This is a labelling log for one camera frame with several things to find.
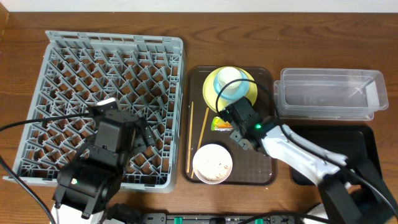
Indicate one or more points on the clear plastic bin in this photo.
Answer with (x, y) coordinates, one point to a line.
(330, 94)

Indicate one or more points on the brown serving tray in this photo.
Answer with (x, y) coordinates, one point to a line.
(249, 167)

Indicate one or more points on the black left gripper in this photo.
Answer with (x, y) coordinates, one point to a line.
(140, 144)

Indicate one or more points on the light blue bowl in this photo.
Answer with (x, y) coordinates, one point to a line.
(243, 89)

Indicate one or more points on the yellow green snack wrapper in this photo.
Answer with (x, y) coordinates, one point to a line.
(218, 124)

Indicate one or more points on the white paper cup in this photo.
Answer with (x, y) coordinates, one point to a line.
(227, 75)

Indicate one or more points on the black waste tray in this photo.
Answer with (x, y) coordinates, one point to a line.
(354, 141)

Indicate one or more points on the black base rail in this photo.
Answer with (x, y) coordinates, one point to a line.
(122, 213)

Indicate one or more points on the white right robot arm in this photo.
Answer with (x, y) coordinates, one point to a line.
(351, 189)

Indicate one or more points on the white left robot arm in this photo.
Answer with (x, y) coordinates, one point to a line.
(95, 173)

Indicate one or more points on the grey dishwasher rack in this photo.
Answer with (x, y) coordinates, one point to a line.
(145, 73)

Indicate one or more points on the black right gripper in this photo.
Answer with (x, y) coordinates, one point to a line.
(236, 137)

